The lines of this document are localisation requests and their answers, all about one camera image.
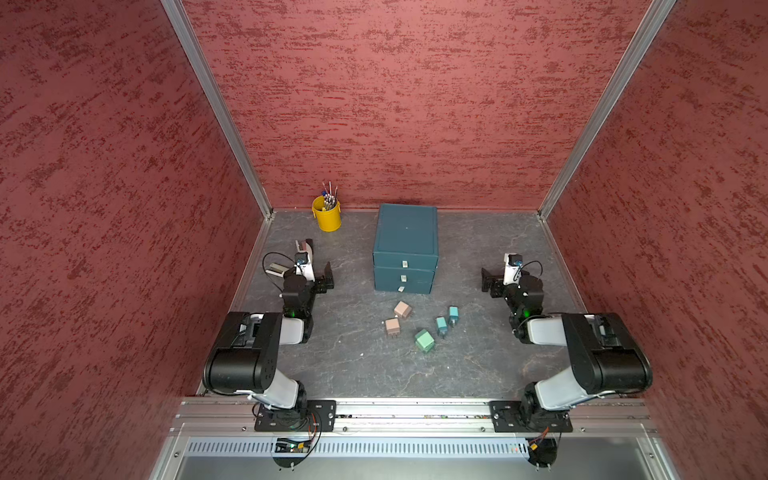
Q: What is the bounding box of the teal plug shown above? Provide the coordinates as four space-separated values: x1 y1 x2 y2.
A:
448 306 459 327
435 316 448 338

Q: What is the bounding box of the pink plug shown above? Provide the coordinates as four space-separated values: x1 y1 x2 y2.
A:
384 318 401 336
394 301 413 319

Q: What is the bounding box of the green plug large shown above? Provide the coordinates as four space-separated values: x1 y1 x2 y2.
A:
414 329 435 353

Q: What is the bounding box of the teal drawer cabinet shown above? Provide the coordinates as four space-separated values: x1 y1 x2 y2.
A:
372 204 439 294

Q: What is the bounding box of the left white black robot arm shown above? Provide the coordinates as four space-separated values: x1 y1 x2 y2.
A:
202 264 334 422

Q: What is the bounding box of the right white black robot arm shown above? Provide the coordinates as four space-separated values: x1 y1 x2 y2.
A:
481 266 652 423

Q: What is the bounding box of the beige stapler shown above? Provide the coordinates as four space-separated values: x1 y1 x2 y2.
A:
265 263 295 278

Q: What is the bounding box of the yellow pen cup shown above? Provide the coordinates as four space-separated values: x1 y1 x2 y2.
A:
311 196 342 232

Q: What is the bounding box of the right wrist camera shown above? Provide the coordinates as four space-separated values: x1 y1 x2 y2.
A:
503 253 523 285

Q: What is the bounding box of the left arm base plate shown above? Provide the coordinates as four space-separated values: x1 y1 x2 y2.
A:
254 400 337 433

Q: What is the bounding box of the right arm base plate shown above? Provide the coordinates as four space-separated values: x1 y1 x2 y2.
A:
488 400 573 434

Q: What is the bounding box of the aluminium front rail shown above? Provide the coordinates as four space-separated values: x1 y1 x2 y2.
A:
170 397 660 438

